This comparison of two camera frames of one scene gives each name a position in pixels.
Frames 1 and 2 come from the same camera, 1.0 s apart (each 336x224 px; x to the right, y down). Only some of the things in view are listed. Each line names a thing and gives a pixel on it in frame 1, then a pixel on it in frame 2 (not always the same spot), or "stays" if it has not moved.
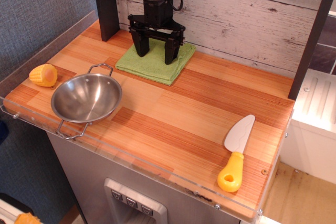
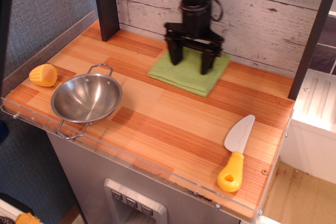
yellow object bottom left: [27, 218] stays
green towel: [153, 66] -> [188, 73]
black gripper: [158, 20] -> [194, 31]
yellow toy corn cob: [44, 75] stays
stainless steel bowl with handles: [86, 98] stays
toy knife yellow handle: [230, 177] stays
